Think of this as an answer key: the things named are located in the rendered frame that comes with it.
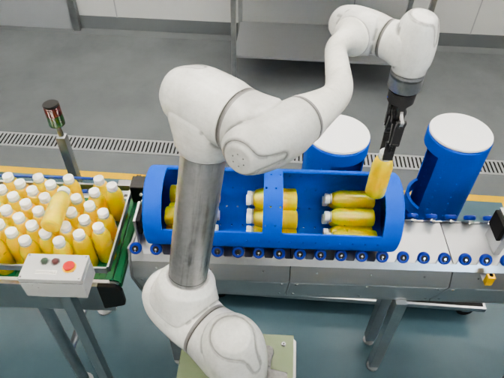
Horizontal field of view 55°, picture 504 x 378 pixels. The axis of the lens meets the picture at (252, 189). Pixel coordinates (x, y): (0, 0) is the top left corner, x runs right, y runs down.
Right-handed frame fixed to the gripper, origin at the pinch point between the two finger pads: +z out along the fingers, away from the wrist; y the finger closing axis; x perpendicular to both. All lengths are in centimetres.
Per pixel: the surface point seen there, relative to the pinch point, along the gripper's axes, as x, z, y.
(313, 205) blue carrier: 17.5, 43.6, 15.7
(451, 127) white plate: -48, 41, 63
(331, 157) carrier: 8, 44, 43
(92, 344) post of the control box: 102, 82, -25
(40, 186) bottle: 123, 38, 17
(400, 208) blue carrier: -8.5, 24.0, -3.4
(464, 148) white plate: -49, 41, 48
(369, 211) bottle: -1.4, 35.4, 5.4
